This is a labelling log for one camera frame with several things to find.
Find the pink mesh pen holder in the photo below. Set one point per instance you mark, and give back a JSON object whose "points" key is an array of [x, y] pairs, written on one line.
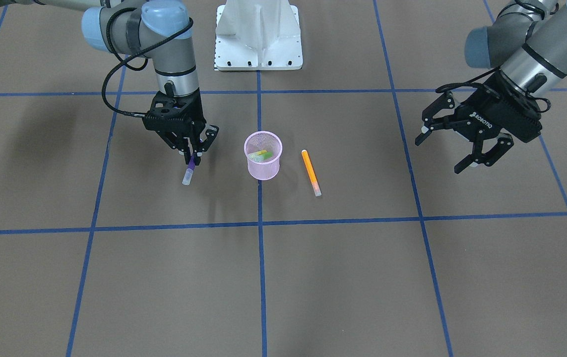
{"points": [[263, 140]]}

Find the yellow highlighter pen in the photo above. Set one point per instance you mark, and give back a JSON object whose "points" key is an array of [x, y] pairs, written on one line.
{"points": [[260, 156]]}

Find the orange highlighter pen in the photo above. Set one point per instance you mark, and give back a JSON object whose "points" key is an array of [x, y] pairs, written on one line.
{"points": [[311, 173]]}

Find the purple highlighter pen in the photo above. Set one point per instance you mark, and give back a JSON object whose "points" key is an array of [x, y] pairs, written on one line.
{"points": [[189, 171]]}

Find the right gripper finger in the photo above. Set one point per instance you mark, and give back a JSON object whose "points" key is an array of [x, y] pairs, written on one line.
{"points": [[183, 145], [203, 145]]}

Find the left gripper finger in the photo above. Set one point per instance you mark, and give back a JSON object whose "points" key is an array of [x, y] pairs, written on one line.
{"points": [[445, 101], [504, 142]]}

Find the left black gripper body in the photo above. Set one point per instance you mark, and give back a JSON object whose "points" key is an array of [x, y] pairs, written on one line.
{"points": [[486, 115]]}

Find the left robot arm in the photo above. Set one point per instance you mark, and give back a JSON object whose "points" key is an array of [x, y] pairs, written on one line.
{"points": [[524, 53]]}

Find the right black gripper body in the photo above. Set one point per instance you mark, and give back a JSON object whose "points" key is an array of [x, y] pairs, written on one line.
{"points": [[193, 109]]}

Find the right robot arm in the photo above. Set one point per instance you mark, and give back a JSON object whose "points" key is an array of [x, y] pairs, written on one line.
{"points": [[158, 31]]}

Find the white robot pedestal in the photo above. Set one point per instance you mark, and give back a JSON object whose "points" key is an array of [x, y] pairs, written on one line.
{"points": [[257, 35]]}

